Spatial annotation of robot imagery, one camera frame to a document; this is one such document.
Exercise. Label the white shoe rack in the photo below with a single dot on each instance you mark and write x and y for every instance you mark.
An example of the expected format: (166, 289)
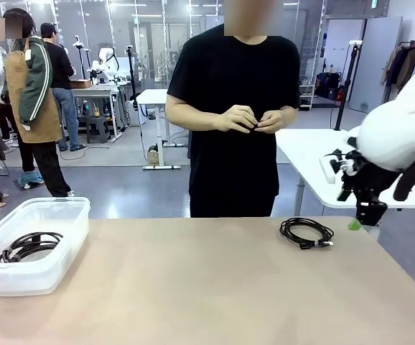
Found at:
(307, 97)

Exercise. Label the clothes rack with coats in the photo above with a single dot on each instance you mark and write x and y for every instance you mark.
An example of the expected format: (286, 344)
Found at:
(401, 68)

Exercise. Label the white standing desk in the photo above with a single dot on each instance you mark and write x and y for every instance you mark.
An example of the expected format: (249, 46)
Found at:
(153, 96)

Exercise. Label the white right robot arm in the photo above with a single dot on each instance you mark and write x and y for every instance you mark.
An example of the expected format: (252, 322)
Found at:
(394, 125)

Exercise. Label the translucent plastic storage container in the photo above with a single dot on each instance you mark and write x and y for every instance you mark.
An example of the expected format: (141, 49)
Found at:
(60, 230)

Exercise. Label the person in black t-shirt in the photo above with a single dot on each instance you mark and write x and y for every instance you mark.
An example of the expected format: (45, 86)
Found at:
(229, 72)

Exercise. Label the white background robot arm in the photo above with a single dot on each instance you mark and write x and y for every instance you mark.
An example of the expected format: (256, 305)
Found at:
(105, 61)

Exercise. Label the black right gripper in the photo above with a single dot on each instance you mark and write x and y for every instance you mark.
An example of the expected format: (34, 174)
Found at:
(376, 179)

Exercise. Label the black camera tripod pole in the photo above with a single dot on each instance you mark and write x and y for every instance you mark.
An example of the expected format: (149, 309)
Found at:
(345, 90)

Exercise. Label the white rectangular block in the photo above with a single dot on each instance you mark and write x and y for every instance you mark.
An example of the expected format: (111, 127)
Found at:
(329, 170)

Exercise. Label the woman in green jacket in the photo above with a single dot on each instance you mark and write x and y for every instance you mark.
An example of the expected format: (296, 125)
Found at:
(35, 90)

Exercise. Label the brown cardboard box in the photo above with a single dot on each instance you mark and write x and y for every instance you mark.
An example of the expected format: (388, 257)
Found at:
(81, 83)

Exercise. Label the person's right forearm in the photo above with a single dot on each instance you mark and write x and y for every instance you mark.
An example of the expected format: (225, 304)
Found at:
(189, 115)

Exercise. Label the black bags on floor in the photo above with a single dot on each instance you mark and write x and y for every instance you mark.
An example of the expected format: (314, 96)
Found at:
(327, 84)

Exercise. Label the person's right hand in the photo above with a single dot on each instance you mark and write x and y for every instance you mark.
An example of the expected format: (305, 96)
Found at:
(234, 120)

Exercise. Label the metal workbench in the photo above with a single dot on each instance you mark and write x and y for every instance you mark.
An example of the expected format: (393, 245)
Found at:
(100, 93)

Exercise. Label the gray stool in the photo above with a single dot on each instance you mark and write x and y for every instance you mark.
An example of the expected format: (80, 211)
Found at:
(97, 129)

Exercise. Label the person's left hand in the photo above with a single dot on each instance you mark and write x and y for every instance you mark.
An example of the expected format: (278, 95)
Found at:
(279, 118)

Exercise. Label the large white table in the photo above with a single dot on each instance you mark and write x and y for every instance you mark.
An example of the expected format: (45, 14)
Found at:
(301, 154)

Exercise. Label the gray partition panel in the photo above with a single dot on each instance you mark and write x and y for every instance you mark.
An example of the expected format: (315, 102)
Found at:
(376, 64)

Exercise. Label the person's left forearm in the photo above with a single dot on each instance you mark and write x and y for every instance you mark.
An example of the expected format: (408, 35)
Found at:
(293, 115)

